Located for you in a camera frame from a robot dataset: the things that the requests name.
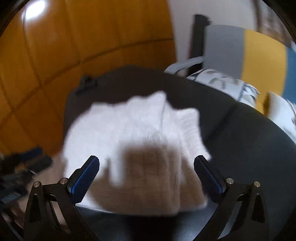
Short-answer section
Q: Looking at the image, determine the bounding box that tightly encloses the white knitted sweater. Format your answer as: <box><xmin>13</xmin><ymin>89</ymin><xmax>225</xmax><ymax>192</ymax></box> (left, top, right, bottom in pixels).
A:
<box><xmin>62</xmin><ymin>91</ymin><xmax>211</xmax><ymax>215</ymax></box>

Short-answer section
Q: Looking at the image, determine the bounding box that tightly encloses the black leather table pad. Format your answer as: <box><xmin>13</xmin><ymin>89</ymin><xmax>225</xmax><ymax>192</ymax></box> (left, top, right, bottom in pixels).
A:
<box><xmin>64</xmin><ymin>66</ymin><xmax>295</xmax><ymax>240</ymax></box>

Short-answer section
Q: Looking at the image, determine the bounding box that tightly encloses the white printed pillow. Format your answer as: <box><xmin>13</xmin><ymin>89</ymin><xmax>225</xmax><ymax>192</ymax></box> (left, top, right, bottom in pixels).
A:
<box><xmin>263</xmin><ymin>92</ymin><xmax>296</xmax><ymax>143</ymax></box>

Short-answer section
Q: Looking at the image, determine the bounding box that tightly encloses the grey patterned pillow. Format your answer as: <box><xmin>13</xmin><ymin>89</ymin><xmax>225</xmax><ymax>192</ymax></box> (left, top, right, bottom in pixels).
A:
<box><xmin>165</xmin><ymin>56</ymin><xmax>260</xmax><ymax>108</ymax></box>

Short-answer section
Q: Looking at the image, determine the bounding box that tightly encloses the grey yellow blue headboard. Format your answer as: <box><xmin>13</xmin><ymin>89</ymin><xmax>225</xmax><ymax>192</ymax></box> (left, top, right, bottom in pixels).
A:
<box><xmin>189</xmin><ymin>14</ymin><xmax>296</xmax><ymax>114</ymax></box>

